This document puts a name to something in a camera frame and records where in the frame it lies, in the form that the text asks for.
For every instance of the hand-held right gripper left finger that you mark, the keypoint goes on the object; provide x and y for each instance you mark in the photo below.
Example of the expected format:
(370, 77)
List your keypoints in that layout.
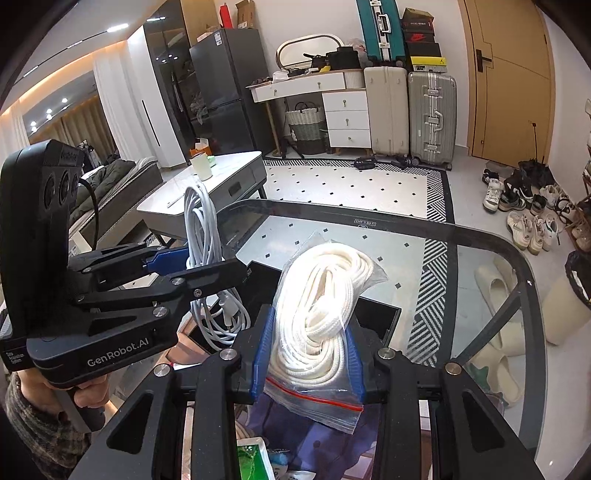
(261, 360)

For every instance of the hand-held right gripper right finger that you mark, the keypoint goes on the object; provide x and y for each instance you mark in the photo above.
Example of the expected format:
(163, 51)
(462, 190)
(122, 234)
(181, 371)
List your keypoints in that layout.
(355, 364)

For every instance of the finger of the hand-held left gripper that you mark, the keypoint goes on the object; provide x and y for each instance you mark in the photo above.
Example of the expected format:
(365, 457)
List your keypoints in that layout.
(162, 258)
(203, 282)

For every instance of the black storage box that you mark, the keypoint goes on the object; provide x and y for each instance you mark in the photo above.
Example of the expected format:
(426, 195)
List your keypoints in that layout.
(375, 319)

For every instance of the person's left forearm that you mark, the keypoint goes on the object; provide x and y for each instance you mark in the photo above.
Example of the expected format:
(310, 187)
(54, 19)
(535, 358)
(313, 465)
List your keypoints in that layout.
(41, 438)

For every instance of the person's left hand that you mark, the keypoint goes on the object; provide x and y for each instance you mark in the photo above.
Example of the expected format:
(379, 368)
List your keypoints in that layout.
(33, 386)

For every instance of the bed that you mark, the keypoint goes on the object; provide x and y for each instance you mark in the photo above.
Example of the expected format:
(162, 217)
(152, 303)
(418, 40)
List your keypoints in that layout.
(138, 177)

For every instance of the dark coat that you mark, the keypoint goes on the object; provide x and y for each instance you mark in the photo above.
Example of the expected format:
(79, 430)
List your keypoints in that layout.
(104, 182)

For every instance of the purple cloth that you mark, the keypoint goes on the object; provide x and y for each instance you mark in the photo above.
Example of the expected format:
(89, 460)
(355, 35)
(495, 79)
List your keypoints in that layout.
(314, 443)

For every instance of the clothes rack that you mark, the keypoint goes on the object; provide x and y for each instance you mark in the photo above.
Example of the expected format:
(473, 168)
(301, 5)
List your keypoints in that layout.
(87, 152)

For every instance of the cream cup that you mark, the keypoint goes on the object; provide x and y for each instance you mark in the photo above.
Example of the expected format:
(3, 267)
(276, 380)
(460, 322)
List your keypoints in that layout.
(202, 167)

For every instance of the green packet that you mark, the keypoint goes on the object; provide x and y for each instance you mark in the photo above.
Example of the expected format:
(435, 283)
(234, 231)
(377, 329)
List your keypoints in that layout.
(251, 461)

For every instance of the white coffee table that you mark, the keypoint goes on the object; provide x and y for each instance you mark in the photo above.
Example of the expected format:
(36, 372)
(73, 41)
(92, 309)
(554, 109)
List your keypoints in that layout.
(221, 171)

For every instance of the white curtain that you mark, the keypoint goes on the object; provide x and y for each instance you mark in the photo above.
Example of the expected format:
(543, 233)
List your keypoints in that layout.
(120, 110)

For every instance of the white wardrobe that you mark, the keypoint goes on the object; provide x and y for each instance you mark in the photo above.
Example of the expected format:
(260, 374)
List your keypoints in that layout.
(147, 92)

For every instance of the dark glass cabinet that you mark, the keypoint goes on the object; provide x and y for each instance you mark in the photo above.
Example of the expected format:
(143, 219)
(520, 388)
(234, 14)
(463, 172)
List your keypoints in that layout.
(173, 83)

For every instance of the black and white rug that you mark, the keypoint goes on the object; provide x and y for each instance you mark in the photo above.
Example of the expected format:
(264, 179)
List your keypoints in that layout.
(351, 184)

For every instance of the woven basket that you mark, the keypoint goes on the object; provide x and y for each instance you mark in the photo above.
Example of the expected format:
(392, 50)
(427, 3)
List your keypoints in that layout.
(305, 129)

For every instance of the black refrigerator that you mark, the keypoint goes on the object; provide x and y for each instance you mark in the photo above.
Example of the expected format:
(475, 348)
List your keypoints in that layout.
(231, 83)

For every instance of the cream trash bin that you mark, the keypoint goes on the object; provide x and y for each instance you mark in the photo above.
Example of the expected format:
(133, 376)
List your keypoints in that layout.
(568, 309)

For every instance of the white vanity desk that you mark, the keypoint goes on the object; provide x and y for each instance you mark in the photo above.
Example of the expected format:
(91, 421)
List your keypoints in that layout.
(346, 115)

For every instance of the pile of shoes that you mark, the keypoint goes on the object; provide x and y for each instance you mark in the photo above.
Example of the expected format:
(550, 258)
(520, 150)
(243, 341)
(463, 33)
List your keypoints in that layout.
(531, 217)

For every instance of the oval mirror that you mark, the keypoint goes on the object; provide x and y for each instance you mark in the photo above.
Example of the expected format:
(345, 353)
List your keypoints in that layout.
(300, 48)

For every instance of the cream suitcase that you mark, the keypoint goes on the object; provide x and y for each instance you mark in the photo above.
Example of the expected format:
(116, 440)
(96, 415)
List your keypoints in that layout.
(387, 110)

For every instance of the silver suitcase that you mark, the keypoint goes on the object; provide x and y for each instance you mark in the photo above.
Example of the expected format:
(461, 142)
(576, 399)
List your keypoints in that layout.
(431, 120)

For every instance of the cardboard box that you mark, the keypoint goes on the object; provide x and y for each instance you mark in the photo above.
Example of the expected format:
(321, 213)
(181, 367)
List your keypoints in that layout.
(244, 14)

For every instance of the black bag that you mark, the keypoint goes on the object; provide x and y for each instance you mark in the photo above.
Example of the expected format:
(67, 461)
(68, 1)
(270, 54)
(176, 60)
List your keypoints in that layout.
(342, 57)

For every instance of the black umbrella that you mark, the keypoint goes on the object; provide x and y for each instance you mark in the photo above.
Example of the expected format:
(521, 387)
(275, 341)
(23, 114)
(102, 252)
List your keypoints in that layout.
(535, 168)

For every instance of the teal suitcase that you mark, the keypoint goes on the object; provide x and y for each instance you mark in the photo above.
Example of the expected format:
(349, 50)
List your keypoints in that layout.
(379, 27)

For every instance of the wooden door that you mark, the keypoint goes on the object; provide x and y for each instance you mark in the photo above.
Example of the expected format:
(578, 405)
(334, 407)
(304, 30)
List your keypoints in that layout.
(512, 78)

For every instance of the stack of shoe boxes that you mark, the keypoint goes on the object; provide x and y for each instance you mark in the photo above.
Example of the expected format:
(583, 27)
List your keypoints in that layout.
(425, 41)

